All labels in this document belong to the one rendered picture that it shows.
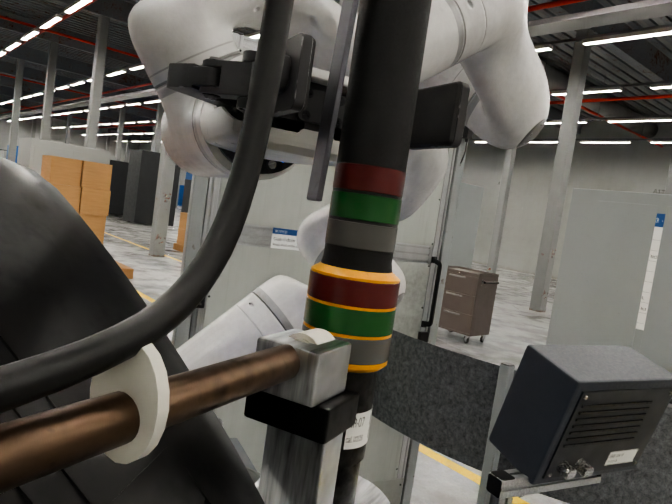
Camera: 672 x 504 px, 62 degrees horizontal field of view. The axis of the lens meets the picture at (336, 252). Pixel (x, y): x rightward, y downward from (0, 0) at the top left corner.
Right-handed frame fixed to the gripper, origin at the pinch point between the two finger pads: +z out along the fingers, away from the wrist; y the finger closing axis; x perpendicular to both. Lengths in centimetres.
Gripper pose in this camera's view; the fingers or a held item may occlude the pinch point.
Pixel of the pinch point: (375, 97)
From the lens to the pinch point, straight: 27.3
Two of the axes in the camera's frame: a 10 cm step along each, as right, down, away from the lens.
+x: 1.4, -9.9, -0.8
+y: -8.7, -0.9, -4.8
